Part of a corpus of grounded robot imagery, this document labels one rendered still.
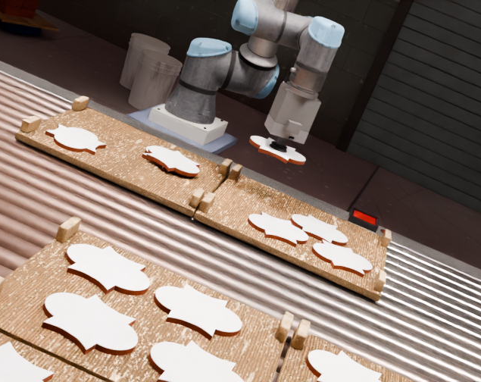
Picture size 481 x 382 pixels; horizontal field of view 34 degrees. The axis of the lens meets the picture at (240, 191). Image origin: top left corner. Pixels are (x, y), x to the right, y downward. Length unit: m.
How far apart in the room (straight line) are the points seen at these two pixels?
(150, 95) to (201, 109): 3.17
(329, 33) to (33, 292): 0.88
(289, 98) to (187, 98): 0.61
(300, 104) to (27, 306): 0.85
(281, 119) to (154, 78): 3.71
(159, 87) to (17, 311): 4.41
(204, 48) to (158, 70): 3.15
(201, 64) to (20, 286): 1.24
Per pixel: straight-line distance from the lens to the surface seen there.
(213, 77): 2.29
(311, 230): 1.75
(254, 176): 2.03
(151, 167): 1.76
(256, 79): 2.29
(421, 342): 1.56
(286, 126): 1.75
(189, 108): 2.29
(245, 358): 1.20
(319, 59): 1.73
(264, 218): 1.70
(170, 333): 1.18
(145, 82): 5.45
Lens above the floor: 1.53
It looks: 19 degrees down
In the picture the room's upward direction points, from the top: 22 degrees clockwise
